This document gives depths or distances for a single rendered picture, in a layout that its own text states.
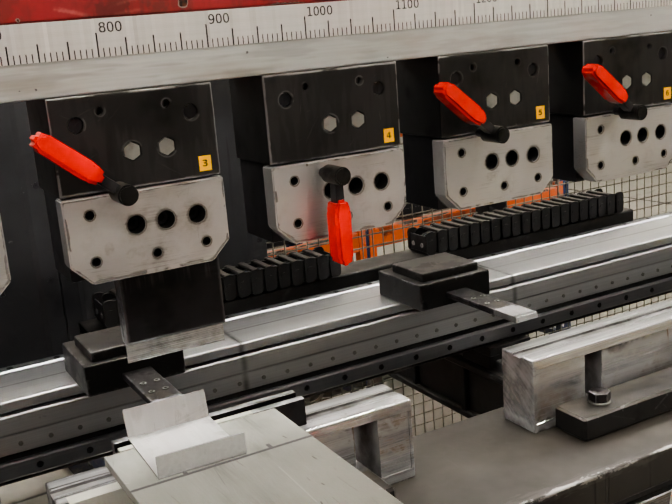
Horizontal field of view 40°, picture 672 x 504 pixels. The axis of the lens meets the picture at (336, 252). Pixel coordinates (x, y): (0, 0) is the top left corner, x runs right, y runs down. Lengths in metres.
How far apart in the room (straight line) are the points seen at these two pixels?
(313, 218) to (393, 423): 0.26
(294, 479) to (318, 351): 0.47
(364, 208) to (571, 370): 0.39
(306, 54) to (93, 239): 0.27
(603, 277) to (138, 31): 0.96
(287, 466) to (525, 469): 0.34
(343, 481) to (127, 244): 0.28
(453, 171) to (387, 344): 0.40
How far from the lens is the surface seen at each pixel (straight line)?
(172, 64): 0.86
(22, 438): 1.18
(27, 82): 0.83
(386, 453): 1.06
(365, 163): 0.95
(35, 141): 0.79
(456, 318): 1.40
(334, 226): 0.90
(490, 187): 1.04
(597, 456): 1.14
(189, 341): 0.94
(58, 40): 0.83
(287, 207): 0.91
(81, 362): 1.13
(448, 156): 1.00
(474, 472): 1.10
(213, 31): 0.87
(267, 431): 0.94
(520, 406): 1.20
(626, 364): 1.27
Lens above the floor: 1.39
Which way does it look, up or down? 14 degrees down
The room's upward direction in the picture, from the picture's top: 5 degrees counter-clockwise
